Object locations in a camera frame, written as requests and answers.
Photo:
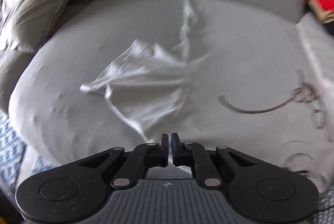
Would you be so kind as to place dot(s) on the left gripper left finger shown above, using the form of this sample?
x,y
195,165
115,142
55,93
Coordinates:
x,y
140,160

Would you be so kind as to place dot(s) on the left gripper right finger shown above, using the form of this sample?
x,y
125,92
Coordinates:
x,y
196,157

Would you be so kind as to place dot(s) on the tan folded garment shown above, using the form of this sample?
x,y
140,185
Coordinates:
x,y
324,16

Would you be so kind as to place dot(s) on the blue white patterned rug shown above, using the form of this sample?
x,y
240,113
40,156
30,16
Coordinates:
x,y
18,160

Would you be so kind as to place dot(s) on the light grey garment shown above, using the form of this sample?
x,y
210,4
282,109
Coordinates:
x,y
238,77

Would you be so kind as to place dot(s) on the grey sofa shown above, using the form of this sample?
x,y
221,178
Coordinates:
x,y
41,91

